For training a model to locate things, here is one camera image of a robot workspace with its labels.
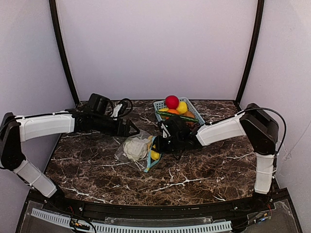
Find yellow toy banana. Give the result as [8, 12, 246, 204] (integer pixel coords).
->
[148, 136, 160, 161]

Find white toy cauliflower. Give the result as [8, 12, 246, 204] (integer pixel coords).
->
[123, 137, 150, 161]

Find clear zip top bag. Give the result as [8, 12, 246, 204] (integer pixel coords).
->
[115, 131, 162, 173]

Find brown toy kiwi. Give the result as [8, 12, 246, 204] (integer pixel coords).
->
[183, 111, 196, 118]

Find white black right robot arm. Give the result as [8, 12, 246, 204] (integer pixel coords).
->
[152, 103, 285, 210]

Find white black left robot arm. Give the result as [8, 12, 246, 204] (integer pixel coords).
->
[0, 93, 140, 199]

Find small yellow toy fruit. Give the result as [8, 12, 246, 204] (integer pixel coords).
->
[158, 108, 169, 112]

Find orange toy orange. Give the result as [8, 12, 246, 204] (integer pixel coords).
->
[167, 109, 179, 115]

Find purple toy grapes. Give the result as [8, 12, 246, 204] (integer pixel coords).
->
[186, 121, 197, 128]

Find green toy cucumber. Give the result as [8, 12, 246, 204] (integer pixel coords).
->
[155, 110, 199, 123]

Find light blue perforated basket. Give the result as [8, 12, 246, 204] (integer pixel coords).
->
[153, 97, 205, 125]

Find yellow toy lemon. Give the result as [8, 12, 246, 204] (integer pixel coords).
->
[176, 101, 188, 115]

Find red toy apple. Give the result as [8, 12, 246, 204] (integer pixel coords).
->
[165, 95, 179, 109]

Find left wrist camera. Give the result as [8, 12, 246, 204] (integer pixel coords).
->
[111, 98, 133, 120]

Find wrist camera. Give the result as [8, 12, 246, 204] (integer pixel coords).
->
[158, 121, 176, 138]
[111, 98, 133, 120]

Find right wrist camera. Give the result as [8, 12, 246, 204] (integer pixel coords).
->
[158, 121, 176, 138]

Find light blue slotted cable duct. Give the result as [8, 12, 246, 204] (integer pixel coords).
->
[30, 208, 232, 233]

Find black front frame rail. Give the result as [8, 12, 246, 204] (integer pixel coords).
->
[19, 188, 295, 223]

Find black left rear frame post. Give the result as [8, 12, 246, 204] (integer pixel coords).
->
[49, 0, 80, 106]

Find black frame post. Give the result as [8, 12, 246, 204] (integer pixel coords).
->
[49, 0, 80, 106]
[235, 0, 265, 105]

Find black right rear frame post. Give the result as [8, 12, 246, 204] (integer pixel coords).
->
[235, 0, 265, 105]

